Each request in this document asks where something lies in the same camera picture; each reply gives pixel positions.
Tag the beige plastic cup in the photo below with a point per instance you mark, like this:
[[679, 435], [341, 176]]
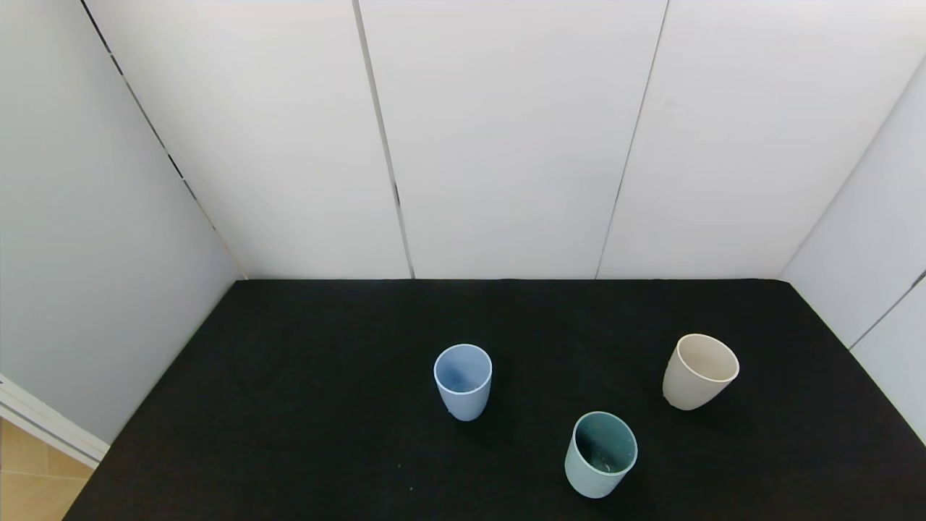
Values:
[[684, 387]]

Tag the teal plastic cup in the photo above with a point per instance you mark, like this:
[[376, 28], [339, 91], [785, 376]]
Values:
[[582, 474]]

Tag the light blue plastic cup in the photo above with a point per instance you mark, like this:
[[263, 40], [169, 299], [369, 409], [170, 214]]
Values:
[[463, 401]]

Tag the white baseboard strip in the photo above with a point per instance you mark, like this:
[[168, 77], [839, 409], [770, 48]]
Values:
[[51, 427]]

